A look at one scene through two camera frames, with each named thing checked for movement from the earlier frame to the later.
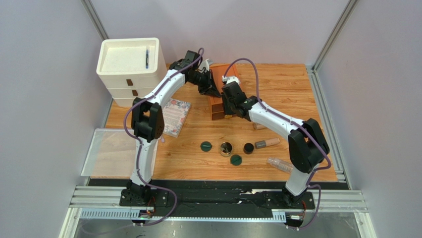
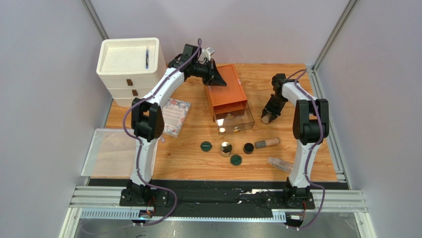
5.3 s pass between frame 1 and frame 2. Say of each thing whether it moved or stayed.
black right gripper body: moved
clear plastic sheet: stayed
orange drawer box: stayed
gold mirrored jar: stayed
